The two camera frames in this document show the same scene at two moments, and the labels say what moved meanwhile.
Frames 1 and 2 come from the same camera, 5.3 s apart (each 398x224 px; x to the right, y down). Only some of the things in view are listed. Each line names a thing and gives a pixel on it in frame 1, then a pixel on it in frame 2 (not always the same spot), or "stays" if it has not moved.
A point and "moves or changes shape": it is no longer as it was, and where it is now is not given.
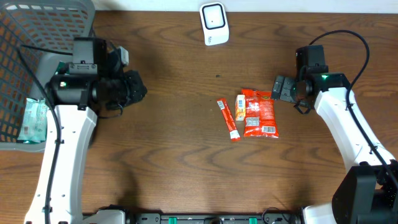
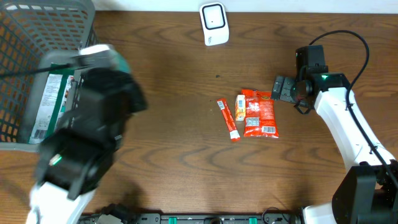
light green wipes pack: (34, 122) moves or changes shape
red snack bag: (260, 114) stays
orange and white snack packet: (240, 107) stays
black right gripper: (285, 94) stays
